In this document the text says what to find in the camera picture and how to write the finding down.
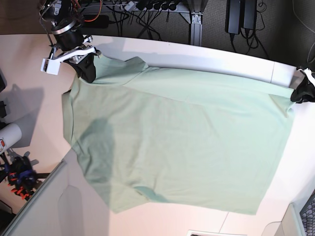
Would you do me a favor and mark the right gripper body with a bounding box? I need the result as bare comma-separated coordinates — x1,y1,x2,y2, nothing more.
51,21,93,56

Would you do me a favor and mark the light green T-shirt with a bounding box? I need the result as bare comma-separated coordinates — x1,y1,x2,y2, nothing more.
62,56,294,214

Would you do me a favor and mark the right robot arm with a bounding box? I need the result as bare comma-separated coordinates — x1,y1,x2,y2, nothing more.
39,0,101,83

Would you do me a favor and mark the black power strip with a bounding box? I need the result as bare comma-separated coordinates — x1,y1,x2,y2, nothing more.
135,0,186,12

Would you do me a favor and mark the black power adapter right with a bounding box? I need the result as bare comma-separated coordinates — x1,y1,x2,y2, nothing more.
225,0,257,34

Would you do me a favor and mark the black device left edge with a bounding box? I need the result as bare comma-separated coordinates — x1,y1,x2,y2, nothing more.
0,76,7,118

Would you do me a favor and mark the white cylinder with logo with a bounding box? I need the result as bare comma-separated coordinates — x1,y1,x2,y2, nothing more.
0,123,22,154

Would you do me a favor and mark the grey aluminium table leg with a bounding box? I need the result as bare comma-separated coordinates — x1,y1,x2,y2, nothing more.
187,0,208,46

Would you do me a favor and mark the blue orange clamp pile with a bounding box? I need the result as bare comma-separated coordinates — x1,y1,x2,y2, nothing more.
0,153,37,201

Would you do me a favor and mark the grey panel bottom right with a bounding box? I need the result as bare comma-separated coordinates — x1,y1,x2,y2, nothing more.
261,193,315,236

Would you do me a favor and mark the grey partition panel left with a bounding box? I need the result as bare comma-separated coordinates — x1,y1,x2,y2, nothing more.
0,161,83,236

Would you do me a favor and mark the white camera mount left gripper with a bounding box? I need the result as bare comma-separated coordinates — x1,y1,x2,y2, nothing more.
302,71,315,87

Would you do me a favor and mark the white camera mount gripper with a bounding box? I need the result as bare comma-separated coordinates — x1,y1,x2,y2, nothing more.
302,71,315,87
40,46,96,75

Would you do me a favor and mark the grey cable right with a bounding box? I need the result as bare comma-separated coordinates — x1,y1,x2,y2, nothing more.
291,0,315,65

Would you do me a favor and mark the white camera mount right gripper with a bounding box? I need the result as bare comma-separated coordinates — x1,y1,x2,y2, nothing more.
40,46,96,75

